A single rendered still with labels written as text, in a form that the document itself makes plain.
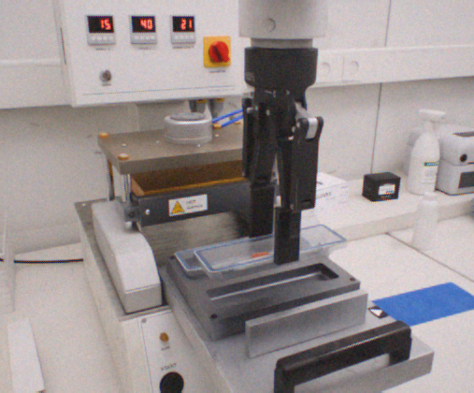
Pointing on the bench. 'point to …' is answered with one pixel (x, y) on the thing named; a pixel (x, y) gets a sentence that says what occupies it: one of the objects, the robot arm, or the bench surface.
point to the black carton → (380, 186)
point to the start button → (172, 385)
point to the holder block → (258, 292)
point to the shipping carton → (7, 360)
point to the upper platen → (185, 178)
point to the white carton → (330, 194)
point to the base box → (123, 353)
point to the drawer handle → (342, 355)
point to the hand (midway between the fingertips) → (273, 225)
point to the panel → (171, 355)
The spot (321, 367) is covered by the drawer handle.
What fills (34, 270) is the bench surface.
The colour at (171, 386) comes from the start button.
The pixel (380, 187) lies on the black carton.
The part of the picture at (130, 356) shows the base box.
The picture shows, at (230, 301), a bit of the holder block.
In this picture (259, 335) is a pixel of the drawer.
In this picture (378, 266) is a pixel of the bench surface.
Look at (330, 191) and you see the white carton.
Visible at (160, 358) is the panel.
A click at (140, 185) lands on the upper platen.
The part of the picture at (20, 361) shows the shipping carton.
